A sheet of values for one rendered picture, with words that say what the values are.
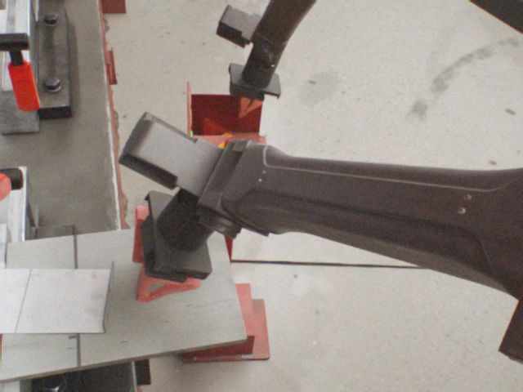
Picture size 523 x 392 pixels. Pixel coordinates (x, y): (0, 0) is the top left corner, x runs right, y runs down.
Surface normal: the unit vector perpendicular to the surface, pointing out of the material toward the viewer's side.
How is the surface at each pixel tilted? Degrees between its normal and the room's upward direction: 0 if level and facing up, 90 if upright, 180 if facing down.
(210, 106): 90
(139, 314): 0
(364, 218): 57
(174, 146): 43
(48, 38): 0
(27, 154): 0
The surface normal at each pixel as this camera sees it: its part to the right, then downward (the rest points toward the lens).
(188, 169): 0.36, 0.04
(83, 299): 0.10, -0.66
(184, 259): 0.56, -0.62
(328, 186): -0.78, -0.44
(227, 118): 0.09, 0.76
